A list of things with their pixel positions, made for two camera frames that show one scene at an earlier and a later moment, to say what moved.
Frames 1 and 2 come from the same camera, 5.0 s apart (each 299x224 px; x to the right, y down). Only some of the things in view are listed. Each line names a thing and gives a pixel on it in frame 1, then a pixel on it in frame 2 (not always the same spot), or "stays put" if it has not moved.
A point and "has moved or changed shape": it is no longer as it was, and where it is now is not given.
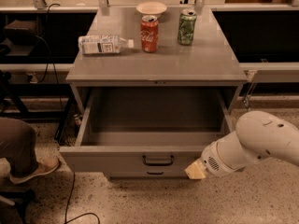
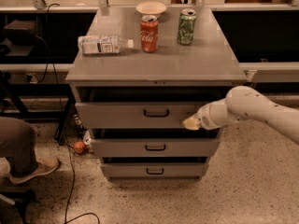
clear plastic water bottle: [103, 44] stays put
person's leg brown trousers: [19, 146] stays put
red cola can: [149, 34] stays put
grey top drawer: [148, 129] has moved or changed shape
